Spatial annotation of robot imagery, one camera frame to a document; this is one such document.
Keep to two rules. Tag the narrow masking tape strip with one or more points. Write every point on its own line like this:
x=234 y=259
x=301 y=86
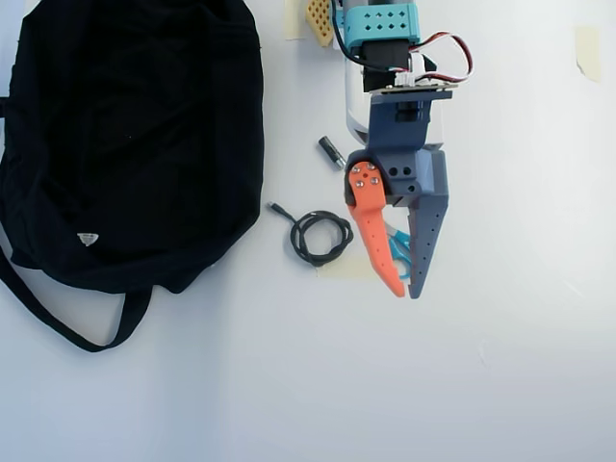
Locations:
x=293 y=24

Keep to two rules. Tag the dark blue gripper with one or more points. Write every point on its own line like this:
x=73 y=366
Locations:
x=413 y=179

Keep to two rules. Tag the wide masking tape strip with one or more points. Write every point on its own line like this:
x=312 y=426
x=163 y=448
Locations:
x=346 y=269

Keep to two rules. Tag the masking tape piece torn corner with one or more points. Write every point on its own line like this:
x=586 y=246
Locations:
x=588 y=53

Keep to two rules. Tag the white and cyan robot arm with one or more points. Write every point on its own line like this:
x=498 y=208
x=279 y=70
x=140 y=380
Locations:
x=385 y=19

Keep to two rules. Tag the camera circuit board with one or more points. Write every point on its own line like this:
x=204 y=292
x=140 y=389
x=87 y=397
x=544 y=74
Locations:
x=414 y=88

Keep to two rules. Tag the black fabric bag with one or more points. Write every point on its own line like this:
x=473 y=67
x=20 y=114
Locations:
x=120 y=144

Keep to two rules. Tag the yellow perforated block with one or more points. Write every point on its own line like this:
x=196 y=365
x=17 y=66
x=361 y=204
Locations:
x=317 y=19

